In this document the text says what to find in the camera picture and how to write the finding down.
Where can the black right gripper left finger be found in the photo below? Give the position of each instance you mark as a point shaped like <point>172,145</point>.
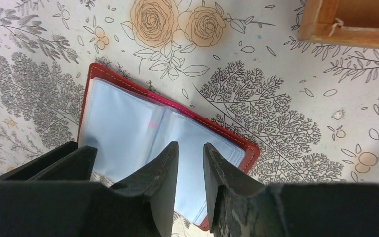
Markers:
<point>140,205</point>

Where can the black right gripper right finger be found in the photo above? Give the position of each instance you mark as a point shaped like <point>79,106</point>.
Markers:
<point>239,206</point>

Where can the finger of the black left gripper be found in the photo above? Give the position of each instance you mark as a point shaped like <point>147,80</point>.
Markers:
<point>76,166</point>
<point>37,165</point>

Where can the red leather card holder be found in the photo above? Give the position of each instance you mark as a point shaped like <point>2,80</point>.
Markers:
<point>130,125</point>

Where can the floral patterned table mat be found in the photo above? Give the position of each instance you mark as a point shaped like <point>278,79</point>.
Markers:
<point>312,109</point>

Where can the orange wooden compartment tray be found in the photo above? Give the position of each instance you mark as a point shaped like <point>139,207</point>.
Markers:
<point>341,22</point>

